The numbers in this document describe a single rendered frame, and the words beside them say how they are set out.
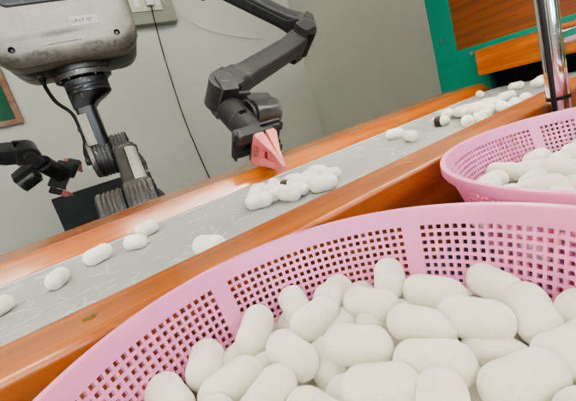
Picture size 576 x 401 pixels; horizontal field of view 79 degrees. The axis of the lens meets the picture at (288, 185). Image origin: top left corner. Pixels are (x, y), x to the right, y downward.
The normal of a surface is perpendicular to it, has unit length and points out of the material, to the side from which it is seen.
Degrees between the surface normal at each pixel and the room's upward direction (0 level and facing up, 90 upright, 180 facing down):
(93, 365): 75
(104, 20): 90
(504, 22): 90
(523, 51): 90
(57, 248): 45
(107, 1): 90
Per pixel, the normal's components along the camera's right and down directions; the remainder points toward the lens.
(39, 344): -0.28, -0.94
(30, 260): 0.17, -0.65
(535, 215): -0.83, 0.08
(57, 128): 0.55, 0.02
